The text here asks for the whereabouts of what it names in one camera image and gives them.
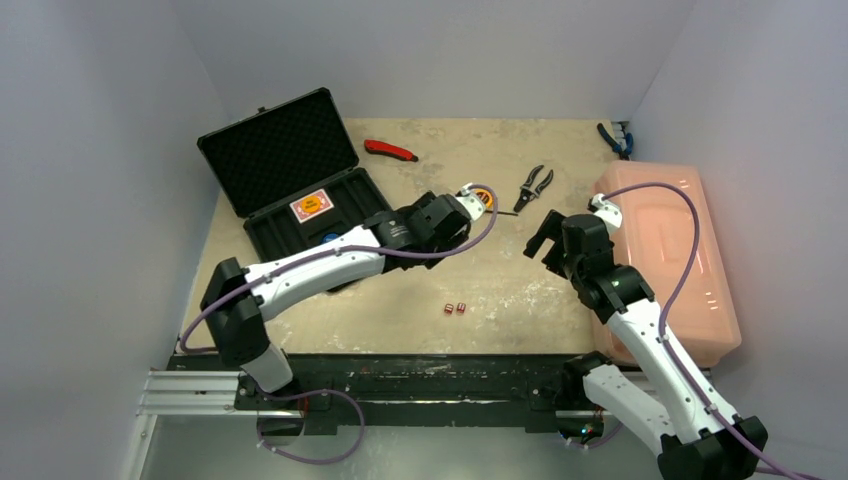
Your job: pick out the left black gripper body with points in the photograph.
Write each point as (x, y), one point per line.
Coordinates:
(447, 245)

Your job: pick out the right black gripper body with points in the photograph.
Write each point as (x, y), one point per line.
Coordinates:
(553, 240)

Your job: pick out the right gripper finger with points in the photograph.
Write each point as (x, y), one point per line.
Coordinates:
(554, 259)
(552, 223)

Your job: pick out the orange big blind button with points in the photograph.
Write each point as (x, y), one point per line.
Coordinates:
(312, 204)

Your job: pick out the red playing card deck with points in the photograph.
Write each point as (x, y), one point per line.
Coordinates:
(302, 217)

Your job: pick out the black poker set case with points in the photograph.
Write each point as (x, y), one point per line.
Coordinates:
(281, 154)

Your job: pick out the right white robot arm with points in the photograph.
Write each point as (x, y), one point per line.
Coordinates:
(691, 429)

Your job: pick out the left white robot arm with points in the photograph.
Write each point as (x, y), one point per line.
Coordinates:
(239, 300)

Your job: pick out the yellow tape measure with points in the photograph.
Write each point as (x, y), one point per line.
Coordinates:
(486, 198)

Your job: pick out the pink translucent plastic bin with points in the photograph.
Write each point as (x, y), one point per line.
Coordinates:
(665, 212)

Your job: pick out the red utility knife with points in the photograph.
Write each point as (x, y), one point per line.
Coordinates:
(377, 147)

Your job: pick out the black handled pliers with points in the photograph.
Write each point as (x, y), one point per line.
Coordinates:
(531, 189)

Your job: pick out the blue handled pliers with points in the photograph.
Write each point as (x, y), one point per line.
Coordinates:
(619, 140)

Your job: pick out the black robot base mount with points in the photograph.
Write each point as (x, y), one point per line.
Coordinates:
(531, 392)

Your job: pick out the aluminium rail frame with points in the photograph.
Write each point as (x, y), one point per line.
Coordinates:
(184, 394)

